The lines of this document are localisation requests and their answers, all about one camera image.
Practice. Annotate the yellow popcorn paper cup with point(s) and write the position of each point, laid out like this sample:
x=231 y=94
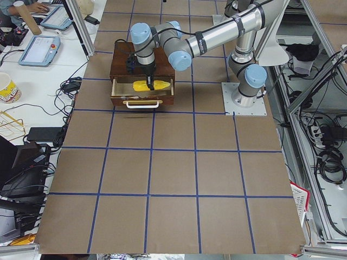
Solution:
x=10 y=93

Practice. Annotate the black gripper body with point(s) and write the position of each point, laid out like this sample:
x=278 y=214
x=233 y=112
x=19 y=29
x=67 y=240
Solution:
x=148 y=70

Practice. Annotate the wooden drawer with white handle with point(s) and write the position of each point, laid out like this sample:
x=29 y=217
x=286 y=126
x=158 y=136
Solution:
x=123 y=93

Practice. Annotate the dark wooden drawer cabinet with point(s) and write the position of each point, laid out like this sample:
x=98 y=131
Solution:
x=123 y=49

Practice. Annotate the person hand on mouse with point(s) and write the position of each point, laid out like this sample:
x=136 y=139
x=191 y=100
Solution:
x=38 y=8

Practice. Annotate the yellow corn cob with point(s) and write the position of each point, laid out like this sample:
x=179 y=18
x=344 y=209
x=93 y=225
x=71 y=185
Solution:
x=141 y=86

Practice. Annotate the black power brick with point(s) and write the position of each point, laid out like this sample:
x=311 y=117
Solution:
x=55 y=135

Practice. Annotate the black cloth bundle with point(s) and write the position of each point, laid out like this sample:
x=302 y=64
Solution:
x=303 y=52

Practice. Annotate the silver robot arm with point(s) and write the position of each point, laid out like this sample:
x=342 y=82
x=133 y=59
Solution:
x=242 y=26

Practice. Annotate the white lamp shade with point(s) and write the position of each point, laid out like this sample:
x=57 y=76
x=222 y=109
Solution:
x=268 y=52

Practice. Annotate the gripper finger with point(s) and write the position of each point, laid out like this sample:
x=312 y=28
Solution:
x=150 y=82

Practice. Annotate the far blue teach pendant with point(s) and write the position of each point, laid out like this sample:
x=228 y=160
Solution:
x=57 y=19

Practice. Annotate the near blue teach pendant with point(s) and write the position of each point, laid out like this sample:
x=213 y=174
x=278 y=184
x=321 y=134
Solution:
x=40 y=51

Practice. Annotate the aluminium frame post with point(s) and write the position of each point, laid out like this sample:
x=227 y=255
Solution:
x=74 y=13

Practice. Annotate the cardboard tube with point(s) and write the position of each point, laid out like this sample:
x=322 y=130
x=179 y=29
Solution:
x=27 y=17

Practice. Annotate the gold wire rack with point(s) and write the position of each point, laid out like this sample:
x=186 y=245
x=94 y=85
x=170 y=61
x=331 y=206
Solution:
x=11 y=128

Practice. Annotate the blue teach pendant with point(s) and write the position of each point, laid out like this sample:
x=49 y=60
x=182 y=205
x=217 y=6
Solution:
x=57 y=19
x=40 y=51

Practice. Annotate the white red plastic basket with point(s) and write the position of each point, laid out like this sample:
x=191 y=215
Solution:
x=301 y=197

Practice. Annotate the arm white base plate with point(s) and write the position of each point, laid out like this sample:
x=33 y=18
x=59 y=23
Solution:
x=238 y=105

